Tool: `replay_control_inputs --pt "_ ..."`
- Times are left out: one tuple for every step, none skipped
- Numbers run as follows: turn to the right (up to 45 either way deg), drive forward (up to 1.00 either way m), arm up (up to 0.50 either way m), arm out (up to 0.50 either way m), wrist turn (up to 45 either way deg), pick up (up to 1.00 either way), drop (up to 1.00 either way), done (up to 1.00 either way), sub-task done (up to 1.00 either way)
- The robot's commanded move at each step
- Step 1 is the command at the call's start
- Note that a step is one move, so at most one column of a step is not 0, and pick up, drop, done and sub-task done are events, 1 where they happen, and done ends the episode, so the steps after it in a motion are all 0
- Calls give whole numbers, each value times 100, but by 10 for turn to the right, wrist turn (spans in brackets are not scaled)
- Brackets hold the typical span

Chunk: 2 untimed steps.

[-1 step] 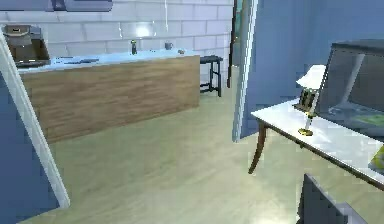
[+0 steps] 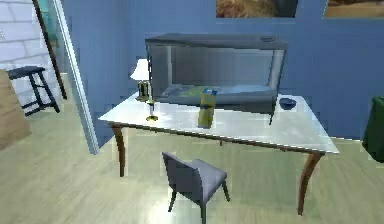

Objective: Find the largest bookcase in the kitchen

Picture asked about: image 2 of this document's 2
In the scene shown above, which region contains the pale grey door frame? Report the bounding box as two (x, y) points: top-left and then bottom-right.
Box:
(46, 0), (100, 156)

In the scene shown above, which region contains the brown framed picture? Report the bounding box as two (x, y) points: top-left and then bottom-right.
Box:
(215, 0), (299, 19)

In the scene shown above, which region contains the dark blue bowl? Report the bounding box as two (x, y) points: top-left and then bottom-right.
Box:
(278, 97), (298, 110)

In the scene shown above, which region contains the white shade table lamp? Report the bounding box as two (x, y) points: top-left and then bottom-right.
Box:
(129, 58), (152, 103)

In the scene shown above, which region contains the grey chair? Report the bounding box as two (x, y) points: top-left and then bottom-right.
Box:
(161, 151), (231, 224)

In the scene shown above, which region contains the yellow candlestick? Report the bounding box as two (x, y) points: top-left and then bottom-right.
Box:
(145, 99), (159, 122)

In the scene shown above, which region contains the yellow box with blue top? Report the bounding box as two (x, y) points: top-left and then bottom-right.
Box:
(197, 88), (218, 130)

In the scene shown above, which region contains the tan brown furniture block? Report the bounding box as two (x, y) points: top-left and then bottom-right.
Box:
(0, 68), (33, 151)

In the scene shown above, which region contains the dark green armchair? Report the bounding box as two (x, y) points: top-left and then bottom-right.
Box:
(361, 95), (384, 164)

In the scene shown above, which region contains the white table with brown legs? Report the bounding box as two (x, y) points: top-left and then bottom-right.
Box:
(98, 91), (340, 216)

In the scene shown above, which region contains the black stool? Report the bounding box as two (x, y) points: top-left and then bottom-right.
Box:
(6, 65), (61, 117)

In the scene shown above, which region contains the grey glass tank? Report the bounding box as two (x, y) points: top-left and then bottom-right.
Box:
(144, 32), (289, 126)

